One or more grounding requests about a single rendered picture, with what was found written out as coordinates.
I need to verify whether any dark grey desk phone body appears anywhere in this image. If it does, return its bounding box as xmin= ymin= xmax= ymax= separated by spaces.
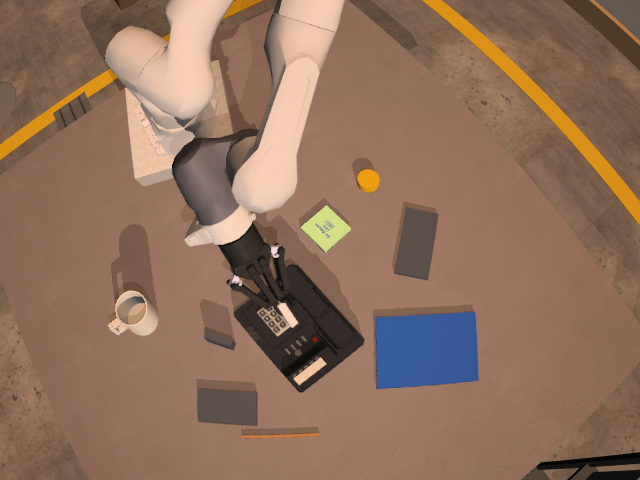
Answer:
xmin=233 ymin=265 xmax=364 ymax=393

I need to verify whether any yellow sticky note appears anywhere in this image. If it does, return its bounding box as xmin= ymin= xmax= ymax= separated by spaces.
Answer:
xmin=301 ymin=205 xmax=351 ymax=252

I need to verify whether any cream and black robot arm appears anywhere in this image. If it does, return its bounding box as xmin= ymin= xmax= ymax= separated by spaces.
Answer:
xmin=105 ymin=0 xmax=345 ymax=246

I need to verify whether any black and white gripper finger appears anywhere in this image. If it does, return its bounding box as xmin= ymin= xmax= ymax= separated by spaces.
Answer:
xmin=227 ymin=265 xmax=295 ymax=328
xmin=258 ymin=243 xmax=298 ymax=325

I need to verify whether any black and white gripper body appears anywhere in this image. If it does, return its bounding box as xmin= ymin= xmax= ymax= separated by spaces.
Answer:
xmin=218 ymin=222 xmax=271 ymax=280

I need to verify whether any orange cylinder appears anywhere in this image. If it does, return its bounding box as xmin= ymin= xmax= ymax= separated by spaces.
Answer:
xmin=357 ymin=169 xmax=379 ymax=193

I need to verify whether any beige mug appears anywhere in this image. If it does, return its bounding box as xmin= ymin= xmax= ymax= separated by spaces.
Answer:
xmin=108 ymin=290 xmax=158 ymax=336

